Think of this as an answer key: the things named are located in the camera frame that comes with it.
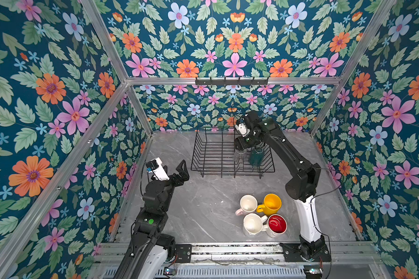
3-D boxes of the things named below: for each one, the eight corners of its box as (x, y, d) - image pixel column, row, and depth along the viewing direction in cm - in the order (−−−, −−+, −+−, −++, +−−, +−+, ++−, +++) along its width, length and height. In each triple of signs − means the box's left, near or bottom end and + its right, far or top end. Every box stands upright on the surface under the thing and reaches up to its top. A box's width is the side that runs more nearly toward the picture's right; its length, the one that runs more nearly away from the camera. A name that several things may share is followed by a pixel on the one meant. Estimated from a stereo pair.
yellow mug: (256, 216, 86) (259, 208, 78) (254, 202, 91) (257, 193, 83) (277, 216, 86) (283, 208, 78) (274, 202, 91) (279, 193, 83)
